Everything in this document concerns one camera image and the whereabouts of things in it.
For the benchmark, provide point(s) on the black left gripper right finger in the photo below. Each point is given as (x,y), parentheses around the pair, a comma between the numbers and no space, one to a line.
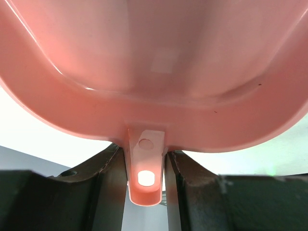
(199,200)

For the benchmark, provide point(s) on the pink plastic dustpan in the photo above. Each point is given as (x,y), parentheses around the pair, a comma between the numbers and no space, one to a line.
(154,76)

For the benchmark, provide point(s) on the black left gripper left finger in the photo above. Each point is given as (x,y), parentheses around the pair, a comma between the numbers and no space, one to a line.
(88,197)

